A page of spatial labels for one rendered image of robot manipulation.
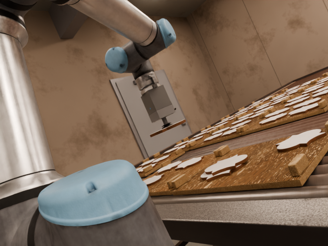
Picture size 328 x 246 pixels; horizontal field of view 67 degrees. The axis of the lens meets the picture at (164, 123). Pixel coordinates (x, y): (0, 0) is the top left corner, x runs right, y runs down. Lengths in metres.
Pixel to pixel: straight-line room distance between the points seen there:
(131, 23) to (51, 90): 3.07
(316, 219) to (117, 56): 0.61
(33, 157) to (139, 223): 0.20
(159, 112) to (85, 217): 0.59
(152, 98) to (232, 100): 5.38
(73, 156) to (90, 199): 3.19
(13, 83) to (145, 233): 0.30
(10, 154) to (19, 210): 0.08
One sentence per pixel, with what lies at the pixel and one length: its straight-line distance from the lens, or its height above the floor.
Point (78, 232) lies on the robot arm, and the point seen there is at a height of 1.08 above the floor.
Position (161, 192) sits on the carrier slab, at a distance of 0.88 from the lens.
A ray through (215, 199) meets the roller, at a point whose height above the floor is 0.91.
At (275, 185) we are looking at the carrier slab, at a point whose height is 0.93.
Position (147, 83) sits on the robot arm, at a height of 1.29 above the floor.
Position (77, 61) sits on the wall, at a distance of 4.01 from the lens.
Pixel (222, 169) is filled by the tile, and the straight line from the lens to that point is 0.74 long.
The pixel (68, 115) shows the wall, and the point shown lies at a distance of 3.58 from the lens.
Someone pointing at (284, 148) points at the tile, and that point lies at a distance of 0.76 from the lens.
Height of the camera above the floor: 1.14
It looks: 1 degrees up
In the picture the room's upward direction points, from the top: 24 degrees counter-clockwise
